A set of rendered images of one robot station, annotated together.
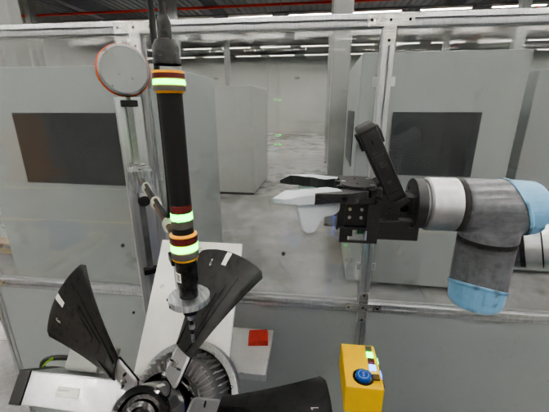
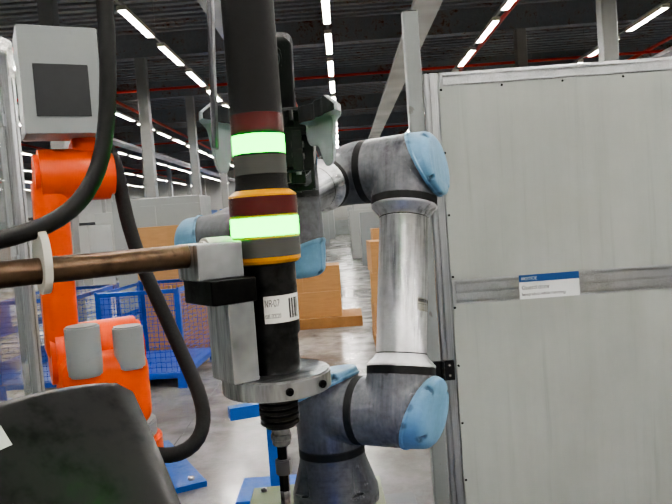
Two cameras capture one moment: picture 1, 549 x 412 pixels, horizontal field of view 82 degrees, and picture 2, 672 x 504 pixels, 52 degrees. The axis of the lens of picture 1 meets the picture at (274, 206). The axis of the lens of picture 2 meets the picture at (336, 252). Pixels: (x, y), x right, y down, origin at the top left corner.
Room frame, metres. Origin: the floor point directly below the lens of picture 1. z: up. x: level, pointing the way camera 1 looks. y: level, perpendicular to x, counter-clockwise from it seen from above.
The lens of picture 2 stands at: (0.49, 0.58, 1.56)
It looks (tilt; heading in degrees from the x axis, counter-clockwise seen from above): 3 degrees down; 262
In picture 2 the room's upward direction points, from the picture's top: 4 degrees counter-clockwise
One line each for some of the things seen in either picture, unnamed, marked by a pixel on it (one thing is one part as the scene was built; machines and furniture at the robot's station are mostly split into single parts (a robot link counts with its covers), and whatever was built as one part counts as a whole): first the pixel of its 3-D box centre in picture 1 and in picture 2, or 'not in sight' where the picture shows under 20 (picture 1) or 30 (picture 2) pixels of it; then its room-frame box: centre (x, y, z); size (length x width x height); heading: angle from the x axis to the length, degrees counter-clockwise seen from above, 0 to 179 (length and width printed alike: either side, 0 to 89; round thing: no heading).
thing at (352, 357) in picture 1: (359, 378); not in sight; (0.72, -0.25, 1.02); 0.16 x 0.10 x 0.11; 173
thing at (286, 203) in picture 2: (183, 237); (263, 206); (0.47, 0.15, 1.57); 0.04 x 0.04 x 0.01
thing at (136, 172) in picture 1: (140, 178); not in sight; (1.02, 0.44, 1.54); 0.10 x 0.07 x 0.09; 28
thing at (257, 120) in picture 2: (180, 207); (256, 124); (0.47, 0.15, 1.62); 0.03 x 0.03 x 0.01
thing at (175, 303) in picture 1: (185, 273); (258, 315); (0.48, 0.15, 1.50); 0.09 x 0.07 x 0.10; 28
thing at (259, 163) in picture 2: (182, 222); (260, 165); (0.47, 0.15, 1.59); 0.03 x 0.03 x 0.01
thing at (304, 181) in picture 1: (309, 193); (221, 140); (0.50, -0.06, 1.64); 0.09 x 0.03 x 0.06; 57
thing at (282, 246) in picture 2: (185, 252); (266, 246); (0.47, 0.15, 1.54); 0.04 x 0.04 x 0.01
